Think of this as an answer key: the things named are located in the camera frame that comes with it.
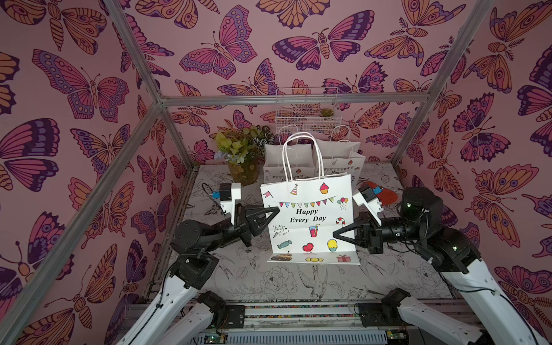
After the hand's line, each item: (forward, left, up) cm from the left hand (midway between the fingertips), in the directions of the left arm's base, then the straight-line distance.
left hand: (278, 213), depth 50 cm
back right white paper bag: (+38, -25, -17) cm, 48 cm away
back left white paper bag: (+63, -4, -45) cm, 77 cm away
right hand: (-3, -14, -5) cm, 16 cm away
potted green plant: (+48, +17, -23) cm, 56 cm away
